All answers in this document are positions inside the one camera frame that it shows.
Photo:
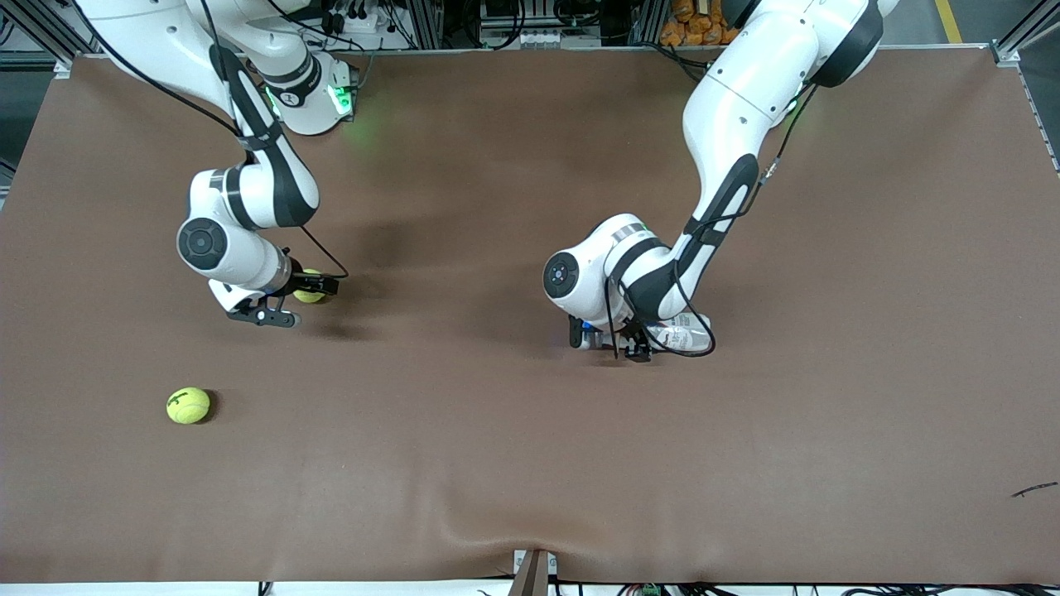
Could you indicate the yellow-green tennis ball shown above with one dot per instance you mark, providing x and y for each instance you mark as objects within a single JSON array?
[
  {"x": 188, "y": 406},
  {"x": 310, "y": 299}
]

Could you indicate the clear tennis ball can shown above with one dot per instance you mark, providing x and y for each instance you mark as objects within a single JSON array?
[{"x": 683, "y": 335}]

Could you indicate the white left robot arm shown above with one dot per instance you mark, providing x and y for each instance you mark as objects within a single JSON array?
[{"x": 729, "y": 108}]

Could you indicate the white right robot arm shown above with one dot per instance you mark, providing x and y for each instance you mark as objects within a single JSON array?
[{"x": 248, "y": 190}]

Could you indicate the large table cover mat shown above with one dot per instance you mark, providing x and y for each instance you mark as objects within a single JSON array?
[{"x": 530, "y": 463}]

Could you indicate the white power strip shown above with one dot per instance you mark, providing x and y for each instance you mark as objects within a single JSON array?
[{"x": 368, "y": 25}]

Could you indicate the orange bagged items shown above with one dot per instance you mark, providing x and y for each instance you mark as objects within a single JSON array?
[{"x": 687, "y": 29}]

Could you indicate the white terminal block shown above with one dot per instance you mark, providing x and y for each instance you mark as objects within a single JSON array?
[{"x": 542, "y": 37}]

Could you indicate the metal table edge bracket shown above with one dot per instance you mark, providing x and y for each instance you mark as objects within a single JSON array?
[{"x": 534, "y": 571}]

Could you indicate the aluminium frame profile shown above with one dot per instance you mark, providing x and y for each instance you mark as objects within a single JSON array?
[
  {"x": 45, "y": 29},
  {"x": 646, "y": 21},
  {"x": 1027, "y": 29},
  {"x": 426, "y": 25}
]

